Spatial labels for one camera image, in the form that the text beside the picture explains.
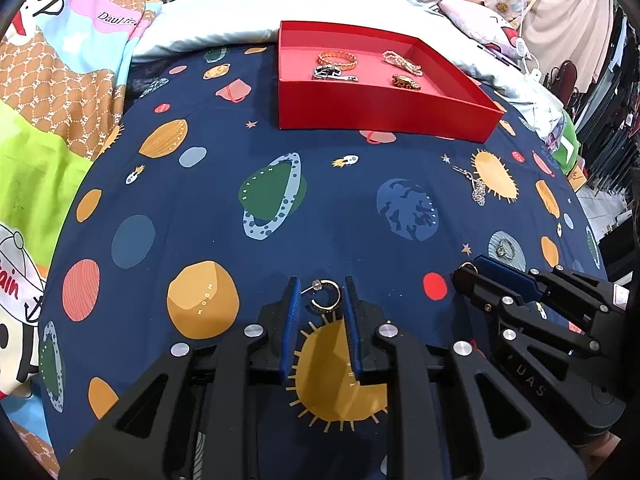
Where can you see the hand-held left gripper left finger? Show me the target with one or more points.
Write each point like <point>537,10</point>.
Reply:
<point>290,330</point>

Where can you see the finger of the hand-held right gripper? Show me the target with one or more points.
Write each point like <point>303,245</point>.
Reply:
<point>475,287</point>
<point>505,275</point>

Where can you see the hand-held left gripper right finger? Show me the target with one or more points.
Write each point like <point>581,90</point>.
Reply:
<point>352,330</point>

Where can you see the gold hoop earring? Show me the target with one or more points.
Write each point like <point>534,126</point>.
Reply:
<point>334,284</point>

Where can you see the red shallow box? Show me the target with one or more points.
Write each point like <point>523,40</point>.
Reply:
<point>380,110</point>

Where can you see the gold bangle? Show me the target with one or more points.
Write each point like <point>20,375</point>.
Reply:
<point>325,55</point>

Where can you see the brown cardboard box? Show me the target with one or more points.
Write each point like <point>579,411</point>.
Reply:
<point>576,176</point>

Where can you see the navy planet print blanket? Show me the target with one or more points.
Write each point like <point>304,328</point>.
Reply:
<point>200,220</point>

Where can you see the green cushion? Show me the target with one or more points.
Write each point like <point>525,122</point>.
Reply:
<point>570,145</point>

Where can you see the rack of hanging clothes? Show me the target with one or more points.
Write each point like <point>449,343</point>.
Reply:
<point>615,125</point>

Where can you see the dark red chair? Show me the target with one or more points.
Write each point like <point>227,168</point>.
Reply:
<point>565,77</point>

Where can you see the white pillow with red print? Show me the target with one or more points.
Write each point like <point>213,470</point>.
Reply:
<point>480,20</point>

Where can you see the beige curtain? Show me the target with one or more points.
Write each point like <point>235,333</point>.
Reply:
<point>565,10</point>

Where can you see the cartoon monkey blanket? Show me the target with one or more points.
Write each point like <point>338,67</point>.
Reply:
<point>50,135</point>

